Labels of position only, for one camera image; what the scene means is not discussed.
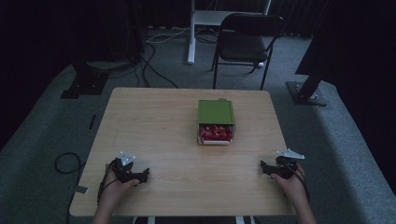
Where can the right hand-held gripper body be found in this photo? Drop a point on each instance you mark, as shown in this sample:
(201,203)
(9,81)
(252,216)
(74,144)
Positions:
(285,169)

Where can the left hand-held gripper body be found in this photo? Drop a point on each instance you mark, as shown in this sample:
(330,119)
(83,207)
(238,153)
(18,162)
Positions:
(124,171)

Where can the pile of red packets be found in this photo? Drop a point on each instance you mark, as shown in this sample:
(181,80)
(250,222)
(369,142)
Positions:
(216,132)

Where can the green drawer box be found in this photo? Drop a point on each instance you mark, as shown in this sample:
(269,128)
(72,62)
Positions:
(215,112)

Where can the person's right hand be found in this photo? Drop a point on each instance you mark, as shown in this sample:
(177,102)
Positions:
(294,186)

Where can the person's left hand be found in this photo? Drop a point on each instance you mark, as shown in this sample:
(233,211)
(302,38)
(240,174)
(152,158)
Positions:
(113,191)

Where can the white table leg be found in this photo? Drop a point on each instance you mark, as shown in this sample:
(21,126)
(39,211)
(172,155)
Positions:
(240,220)
(151,220)

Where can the grey tape piece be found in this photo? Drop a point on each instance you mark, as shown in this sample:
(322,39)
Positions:
(82,189)

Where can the black strip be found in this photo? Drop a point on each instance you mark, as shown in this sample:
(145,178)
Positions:
(92,122)

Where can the black stand base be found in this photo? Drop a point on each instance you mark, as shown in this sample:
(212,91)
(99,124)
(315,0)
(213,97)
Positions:
(85,84)
(306,93)

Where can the black folding chair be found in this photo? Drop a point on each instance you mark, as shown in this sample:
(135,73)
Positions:
(243,46)

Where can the white desk frame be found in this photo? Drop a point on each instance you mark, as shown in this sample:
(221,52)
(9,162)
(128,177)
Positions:
(191,46)

